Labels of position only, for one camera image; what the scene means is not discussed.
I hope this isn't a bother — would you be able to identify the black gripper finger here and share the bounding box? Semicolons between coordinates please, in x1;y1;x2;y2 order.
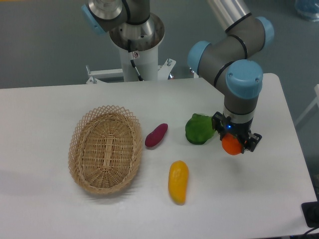
242;132;262;153
211;112;224;135

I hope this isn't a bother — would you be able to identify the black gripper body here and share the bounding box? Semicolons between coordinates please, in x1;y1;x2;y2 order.
218;112;254;141

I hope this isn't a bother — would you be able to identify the orange fruit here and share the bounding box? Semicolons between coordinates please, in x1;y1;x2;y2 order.
222;133;243;155

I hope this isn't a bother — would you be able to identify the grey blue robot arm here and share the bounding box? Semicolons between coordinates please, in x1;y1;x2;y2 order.
81;0;274;155

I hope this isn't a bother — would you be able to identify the green leafy vegetable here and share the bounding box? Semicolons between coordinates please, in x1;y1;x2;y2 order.
185;114;216;145

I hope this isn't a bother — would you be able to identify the purple sweet potato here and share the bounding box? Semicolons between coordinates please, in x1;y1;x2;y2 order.
145;123;168;148

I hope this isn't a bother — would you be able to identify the yellow mango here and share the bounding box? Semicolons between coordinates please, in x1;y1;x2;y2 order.
168;160;189;205

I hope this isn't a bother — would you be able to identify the black device at table edge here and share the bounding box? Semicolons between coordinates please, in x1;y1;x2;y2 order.
301;201;319;228

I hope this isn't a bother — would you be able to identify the woven wicker basket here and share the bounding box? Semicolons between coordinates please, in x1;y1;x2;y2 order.
68;105;143;195

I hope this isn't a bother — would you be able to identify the blue object top right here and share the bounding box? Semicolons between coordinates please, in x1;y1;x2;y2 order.
295;0;319;22

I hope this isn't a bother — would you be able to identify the white frame at right edge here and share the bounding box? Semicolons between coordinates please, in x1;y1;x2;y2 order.
294;84;319;129

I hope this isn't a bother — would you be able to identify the black cable on pedestal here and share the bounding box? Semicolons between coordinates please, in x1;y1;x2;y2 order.
127;39;146;82

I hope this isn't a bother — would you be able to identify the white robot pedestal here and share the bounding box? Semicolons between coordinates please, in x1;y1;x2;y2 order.
86;13;176;84

